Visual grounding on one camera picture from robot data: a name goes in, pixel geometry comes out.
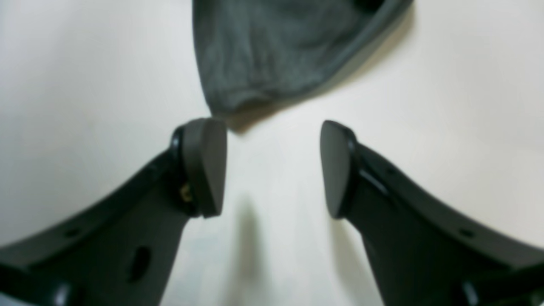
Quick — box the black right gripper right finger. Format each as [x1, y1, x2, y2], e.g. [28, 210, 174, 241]
[319, 120, 544, 306]

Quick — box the dark grey t-shirt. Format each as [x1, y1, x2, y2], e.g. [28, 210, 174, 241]
[192, 0, 412, 118]

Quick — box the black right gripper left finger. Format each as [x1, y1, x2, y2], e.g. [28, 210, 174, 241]
[0, 118, 227, 306]

